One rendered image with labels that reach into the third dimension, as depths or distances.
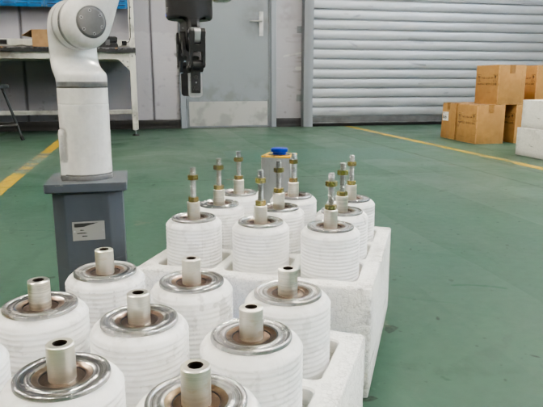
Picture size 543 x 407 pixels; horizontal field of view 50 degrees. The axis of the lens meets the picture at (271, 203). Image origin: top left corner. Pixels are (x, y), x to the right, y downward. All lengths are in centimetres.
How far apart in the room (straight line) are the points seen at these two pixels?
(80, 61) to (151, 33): 495
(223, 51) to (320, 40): 102
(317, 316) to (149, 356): 18
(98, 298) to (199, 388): 30
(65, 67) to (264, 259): 51
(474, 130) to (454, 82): 220
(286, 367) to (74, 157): 72
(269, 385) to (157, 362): 11
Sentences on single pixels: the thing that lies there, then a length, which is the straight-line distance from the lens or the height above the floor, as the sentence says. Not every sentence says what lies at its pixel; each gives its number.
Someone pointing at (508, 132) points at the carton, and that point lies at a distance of 503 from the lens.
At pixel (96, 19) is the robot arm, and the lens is 112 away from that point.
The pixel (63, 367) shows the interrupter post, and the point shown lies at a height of 27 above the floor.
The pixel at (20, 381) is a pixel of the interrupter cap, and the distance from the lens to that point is 52.
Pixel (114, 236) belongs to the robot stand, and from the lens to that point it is 115.
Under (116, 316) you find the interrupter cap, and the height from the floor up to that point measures 25.
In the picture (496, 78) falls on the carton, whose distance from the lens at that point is 487.
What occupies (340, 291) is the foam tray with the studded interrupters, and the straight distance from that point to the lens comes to 90.
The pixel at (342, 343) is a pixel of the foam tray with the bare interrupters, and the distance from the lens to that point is 71.
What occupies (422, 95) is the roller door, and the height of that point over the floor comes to 32.
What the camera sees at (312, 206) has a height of 24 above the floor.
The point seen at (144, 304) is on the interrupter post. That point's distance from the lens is 59.
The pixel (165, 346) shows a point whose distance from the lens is 57.
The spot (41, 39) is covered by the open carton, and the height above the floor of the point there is 84.
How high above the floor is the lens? 48
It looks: 12 degrees down
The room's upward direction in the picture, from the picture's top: straight up
